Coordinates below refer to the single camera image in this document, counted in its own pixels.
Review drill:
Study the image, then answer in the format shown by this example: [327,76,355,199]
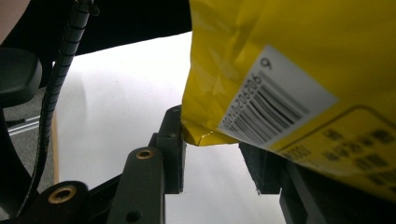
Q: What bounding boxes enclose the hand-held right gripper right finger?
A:
[238,142,375,224]

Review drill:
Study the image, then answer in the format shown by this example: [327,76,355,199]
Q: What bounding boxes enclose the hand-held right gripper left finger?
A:
[106,105,188,224]

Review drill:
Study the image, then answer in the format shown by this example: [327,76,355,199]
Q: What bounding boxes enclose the yellow spout pouch green cap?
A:
[181,0,396,203]

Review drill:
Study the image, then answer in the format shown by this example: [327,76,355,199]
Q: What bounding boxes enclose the wooden table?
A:
[50,110,61,185]

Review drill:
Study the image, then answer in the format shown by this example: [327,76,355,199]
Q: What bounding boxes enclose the white paper sheet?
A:
[55,31,288,224]

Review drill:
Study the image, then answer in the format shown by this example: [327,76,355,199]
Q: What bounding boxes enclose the left hand-held gripper black cable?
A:
[17,0,101,217]

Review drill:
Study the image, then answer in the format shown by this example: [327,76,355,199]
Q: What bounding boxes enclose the metal floor rail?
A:
[6,115,43,136]

